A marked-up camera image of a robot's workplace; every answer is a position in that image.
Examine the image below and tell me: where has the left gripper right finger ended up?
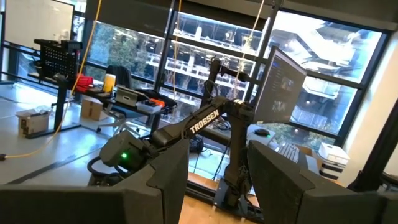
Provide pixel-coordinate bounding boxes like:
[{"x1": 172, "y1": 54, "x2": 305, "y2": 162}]
[{"x1": 247, "y1": 139, "x2": 398, "y2": 224}]

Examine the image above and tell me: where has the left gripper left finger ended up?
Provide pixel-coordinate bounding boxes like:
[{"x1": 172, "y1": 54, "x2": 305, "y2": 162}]
[{"x1": 0, "y1": 138, "x2": 191, "y2": 224}]

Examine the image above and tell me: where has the black white striped box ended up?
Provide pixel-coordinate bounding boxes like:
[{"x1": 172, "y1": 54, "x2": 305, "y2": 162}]
[{"x1": 317, "y1": 161, "x2": 345, "y2": 182}]

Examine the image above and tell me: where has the grey box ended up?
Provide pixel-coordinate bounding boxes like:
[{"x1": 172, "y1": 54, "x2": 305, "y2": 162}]
[{"x1": 114, "y1": 85, "x2": 147, "y2": 108}]

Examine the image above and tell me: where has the cardboard box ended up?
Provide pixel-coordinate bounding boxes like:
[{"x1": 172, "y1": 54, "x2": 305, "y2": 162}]
[
  {"x1": 80, "y1": 96, "x2": 109, "y2": 122},
  {"x1": 15, "y1": 106, "x2": 51, "y2": 137}
]

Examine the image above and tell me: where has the orange black tool case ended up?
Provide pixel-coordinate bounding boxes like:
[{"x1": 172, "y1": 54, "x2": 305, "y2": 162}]
[{"x1": 136, "y1": 98, "x2": 166, "y2": 114}]

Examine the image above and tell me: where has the white keyboard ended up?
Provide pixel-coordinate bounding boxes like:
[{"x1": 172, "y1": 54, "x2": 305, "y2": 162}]
[{"x1": 275, "y1": 142, "x2": 302, "y2": 165}]

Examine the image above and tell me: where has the yellow container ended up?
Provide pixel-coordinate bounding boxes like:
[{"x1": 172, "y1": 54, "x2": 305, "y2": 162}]
[{"x1": 103, "y1": 73, "x2": 117, "y2": 94}]

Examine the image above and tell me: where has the black office chair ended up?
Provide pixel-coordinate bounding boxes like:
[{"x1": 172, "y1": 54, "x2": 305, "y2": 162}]
[{"x1": 95, "y1": 64, "x2": 141, "y2": 138}]

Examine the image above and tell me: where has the red bundle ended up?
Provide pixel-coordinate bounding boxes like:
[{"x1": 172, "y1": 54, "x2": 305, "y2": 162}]
[{"x1": 73, "y1": 73, "x2": 95, "y2": 93}]

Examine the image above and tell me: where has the black desk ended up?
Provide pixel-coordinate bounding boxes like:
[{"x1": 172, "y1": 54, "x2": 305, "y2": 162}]
[{"x1": 27, "y1": 72, "x2": 178, "y2": 139}]

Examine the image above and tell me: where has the black pegboard cart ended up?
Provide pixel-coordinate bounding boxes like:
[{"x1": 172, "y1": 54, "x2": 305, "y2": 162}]
[{"x1": 33, "y1": 39, "x2": 83, "y2": 81}]

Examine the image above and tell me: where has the large tilted monitor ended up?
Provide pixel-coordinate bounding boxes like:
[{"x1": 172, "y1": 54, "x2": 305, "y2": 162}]
[{"x1": 253, "y1": 46, "x2": 308, "y2": 125}]

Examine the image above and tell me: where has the whiteboard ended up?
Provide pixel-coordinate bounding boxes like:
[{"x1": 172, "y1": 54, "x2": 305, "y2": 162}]
[{"x1": 4, "y1": 0, "x2": 75, "y2": 50}]

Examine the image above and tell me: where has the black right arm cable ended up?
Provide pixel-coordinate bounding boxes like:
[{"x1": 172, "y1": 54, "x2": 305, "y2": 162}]
[{"x1": 86, "y1": 156, "x2": 126, "y2": 186}]

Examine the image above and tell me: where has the black cable pile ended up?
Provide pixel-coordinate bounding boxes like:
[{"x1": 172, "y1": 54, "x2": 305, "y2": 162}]
[{"x1": 188, "y1": 134, "x2": 205, "y2": 154}]

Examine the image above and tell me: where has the black rig post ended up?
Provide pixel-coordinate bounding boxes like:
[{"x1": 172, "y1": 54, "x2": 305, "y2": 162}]
[{"x1": 347, "y1": 98, "x2": 398, "y2": 193}]

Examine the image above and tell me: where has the black aluminium table frame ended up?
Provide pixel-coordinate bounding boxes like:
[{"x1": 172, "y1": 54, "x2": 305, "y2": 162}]
[{"x1": 185, "y1": 179, "x2": 265, "y2": 224}]

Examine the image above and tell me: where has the thin yellow cord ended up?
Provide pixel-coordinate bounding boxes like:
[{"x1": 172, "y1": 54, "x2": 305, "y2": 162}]
[
  {"x1": 172, "y1": 0, "x2": 183, "y2": 105},
  {"x1": 233, "y1": 0, "x2": 266, "y2": 99}
]

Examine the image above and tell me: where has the yellow hanging cable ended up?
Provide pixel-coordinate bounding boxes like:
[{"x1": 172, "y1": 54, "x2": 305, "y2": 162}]
[{"x1": 0, "y1": 0, "x2": 103, "y2": 161}]

